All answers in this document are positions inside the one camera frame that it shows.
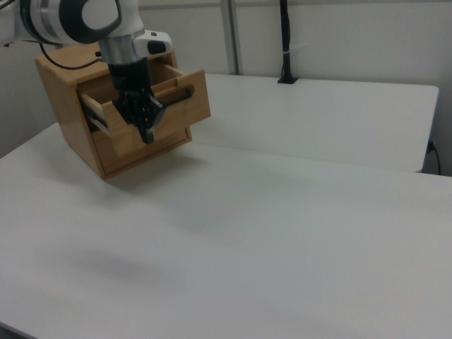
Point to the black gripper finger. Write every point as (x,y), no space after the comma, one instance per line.
(129,111)
(157,111)

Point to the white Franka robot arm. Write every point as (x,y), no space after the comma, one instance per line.
(53,21)

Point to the aluminium frame post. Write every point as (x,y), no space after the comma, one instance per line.
(233,35)

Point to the wooden drawer cabinet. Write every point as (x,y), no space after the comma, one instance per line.
(60,92)

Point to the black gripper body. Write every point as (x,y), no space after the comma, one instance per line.
(130,76)

